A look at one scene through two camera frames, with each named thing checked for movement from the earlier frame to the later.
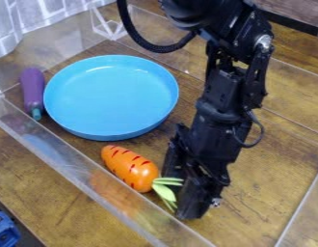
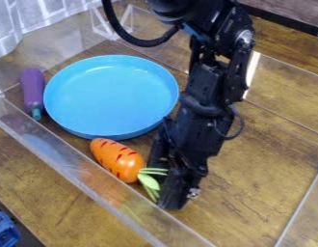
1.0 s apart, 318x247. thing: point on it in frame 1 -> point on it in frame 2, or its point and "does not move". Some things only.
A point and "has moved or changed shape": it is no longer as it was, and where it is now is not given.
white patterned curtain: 18,17 does not move
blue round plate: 110,97 does not move
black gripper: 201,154 -> 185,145
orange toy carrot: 139,174 has moved or changed shape
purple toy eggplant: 32,82 does not move
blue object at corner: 7,235 does not move
